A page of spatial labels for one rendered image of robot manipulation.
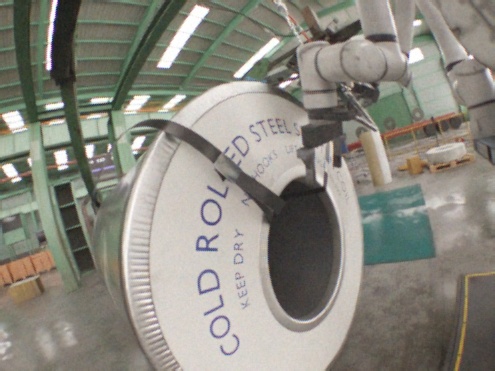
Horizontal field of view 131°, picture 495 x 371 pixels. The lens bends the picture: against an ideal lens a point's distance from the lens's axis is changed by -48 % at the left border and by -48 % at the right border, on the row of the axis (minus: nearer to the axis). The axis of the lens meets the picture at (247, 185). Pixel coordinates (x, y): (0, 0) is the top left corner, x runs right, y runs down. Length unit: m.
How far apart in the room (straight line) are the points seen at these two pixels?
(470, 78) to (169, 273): 1.02
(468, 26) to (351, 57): 0.24
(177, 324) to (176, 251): 0.14
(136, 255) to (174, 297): 0.10
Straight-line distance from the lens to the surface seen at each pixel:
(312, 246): 1.05
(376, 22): 0.57
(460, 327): 1.02
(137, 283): 0.38
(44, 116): 5.80
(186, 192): 0.42
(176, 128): 0.44
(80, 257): 6.77
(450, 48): 1.13
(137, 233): 0.38
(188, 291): 0.42
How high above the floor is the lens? 1.07
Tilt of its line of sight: 1 degrees down
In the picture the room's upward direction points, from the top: 18 degrees counter-clockwise
